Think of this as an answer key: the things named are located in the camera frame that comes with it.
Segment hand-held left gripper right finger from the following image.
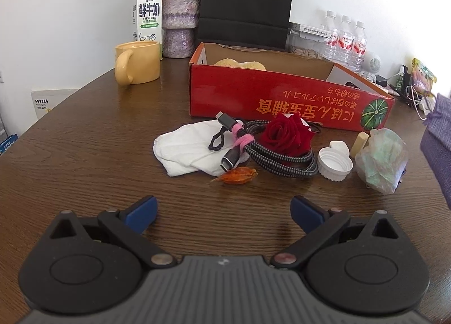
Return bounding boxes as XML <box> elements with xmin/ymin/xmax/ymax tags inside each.
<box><xmin>271</xmin><ymin>195</ymin><xmax>406</xmax><ymax>268</ymax></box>

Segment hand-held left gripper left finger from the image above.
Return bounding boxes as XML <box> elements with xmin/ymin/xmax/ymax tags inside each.
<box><xmin>42</xmin><ymin>195</ymin><xmax>177</xmax><ymax>268</ymax></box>

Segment white ridged plastic lid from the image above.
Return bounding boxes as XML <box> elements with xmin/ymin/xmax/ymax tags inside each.
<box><xmin>317</xmin><ymin>146</ymin><xmax>354</xmax><ymax>182</ymax></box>

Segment black braided cable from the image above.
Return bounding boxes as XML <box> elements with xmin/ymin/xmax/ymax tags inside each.
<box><xmin>208</xmin><ymin>111</ymin><xmax>318</xmax><ymax>179</ymax></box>

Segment white cloth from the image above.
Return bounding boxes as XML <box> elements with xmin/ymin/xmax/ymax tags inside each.
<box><xmin>154</xmin><ymin>120</ymin><xmax>228</xmax><ymax>177</ymax></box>

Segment dried orange lantern fruit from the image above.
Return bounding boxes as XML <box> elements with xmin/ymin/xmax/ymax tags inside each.
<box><xmin>211</xmin><ymin>166</ymin><xmax>259</xmax><ymax>186</ymax></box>

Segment red rose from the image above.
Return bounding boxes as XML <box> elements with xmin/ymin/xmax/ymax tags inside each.
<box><xmin>260</xmin><ymin>113</ymin><xmax>315</xmax><ymax>163</ymax></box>

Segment beige rectangular block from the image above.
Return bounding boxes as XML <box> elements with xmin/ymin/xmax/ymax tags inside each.
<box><xmin>350</xmin><ymin>131</ymin><xmax>370</xmax><ymax>159</ymax></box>

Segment green plastic bag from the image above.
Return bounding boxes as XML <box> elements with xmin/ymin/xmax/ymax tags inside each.
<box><xmin>355</xmin><ymin>128</ymin><xmax>409</xmax><ymax>195</ymax></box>

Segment red cardboard box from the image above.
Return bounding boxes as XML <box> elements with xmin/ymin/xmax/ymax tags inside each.
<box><xmin>188</xmin><ymin>41</ymin><xmax>395</xmax><ymax>133</ymax></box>

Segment purple drawstring pouch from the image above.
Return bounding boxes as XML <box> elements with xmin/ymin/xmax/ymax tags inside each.
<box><xmin>420</xmin><ymin>92</ymin><xmax>451</xmax><ymax>210</ymax></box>

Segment white box with label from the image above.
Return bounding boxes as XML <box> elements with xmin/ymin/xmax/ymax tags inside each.
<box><xmin>30</xmin><ymin>89</ymin><xmax>80</xmax><ymax>121</ymax></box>

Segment yellow mug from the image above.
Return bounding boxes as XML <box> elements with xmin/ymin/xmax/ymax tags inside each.
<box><xmin>114</xmin><ymin>41</ymin><xmax>162</xmax><ymax>85</ymax></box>

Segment storage cart with supplies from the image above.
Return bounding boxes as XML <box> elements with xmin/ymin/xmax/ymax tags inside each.
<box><xmin>0</xmin><ymin>109</ymin><xmax>19</xmax><ymax>157</ymax></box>

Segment clear seed container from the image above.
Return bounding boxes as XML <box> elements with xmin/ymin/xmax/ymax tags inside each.
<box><xmin>286</xmin><ymin>30</ymin><xmax>327</xmax><ymax>61</ymax></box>

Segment white round robot speaker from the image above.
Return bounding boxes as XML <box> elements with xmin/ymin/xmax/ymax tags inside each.
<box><xmin>360</xmin><ymin>53</ymin><xmax>382</xmax><ymax>82</ymax></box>

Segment black upright device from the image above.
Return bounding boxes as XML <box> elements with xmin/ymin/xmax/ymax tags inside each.
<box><xmin>400</xmin><ymin>65</ymin><xmax>413</xmax><ymax>91</ymax></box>

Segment yellow and pink snack bag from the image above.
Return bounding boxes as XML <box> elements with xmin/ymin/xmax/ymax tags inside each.
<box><xmin>410</xmin><ymin>58</ymin><xmax>438</xmax><ymax>98</ymax></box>

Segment small white flat box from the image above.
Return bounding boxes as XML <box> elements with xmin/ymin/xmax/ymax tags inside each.
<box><xmin>289</xmin><ymin>22</ymin><xmax>335</xmax><ymax>42</ymax></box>

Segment white milk carton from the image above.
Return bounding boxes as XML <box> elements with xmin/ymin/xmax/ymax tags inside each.
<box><xmin>132</xmin><ymin>0</ymin><xmax>163</xmax><ymax>60</ymax></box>

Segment purple textured vase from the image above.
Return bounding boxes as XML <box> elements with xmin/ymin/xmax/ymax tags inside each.
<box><xmin>161</xmin><ymin>0</ymin><xmax>203</xmax><ymax>59</ymax></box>

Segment black paper bag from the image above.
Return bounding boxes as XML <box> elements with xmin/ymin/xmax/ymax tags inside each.
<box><xmin>196</xmin><ymin>0</ymin><xmax>296</xmax><ymax>52</ymax></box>

